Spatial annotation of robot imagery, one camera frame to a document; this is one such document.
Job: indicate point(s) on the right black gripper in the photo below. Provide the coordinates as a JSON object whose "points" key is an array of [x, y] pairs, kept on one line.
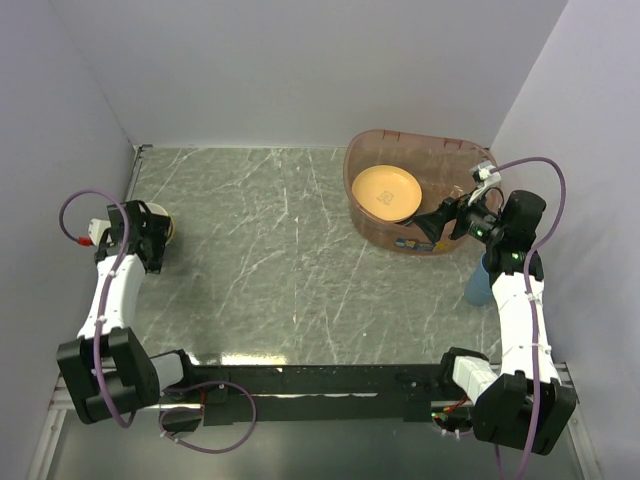
{"points": [[433, 222]]}

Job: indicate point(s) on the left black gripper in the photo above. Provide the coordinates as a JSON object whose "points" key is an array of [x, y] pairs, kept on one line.
{"points": [[157, 227]]}

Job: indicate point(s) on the cream ceramic bowl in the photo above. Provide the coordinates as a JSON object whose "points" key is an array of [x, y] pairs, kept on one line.
{"points": [[162, 221]]}

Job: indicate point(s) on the yellow orange plate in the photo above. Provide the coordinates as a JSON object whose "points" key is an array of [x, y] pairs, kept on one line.
{"points": [[387, 192]]}

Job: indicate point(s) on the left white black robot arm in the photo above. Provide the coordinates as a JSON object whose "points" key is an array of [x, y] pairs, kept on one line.
{"points": [[107, 372]]}

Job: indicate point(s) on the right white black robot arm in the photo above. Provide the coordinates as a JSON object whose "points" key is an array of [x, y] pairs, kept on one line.
{"points": [[523, 406]]}

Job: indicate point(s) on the translucent pink plastic bin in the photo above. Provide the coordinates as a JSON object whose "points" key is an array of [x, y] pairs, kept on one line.
{"points": [[440, 165]]}

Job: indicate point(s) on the blue plastic cup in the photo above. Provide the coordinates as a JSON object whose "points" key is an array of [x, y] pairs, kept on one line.
{"points": [[478, 291]]}

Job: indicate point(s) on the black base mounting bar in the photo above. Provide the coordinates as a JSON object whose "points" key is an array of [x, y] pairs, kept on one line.
{"points": [[243, 393]]}

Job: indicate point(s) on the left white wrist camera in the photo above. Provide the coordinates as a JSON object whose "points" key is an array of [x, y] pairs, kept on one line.
{"points": [[96, 229]]}

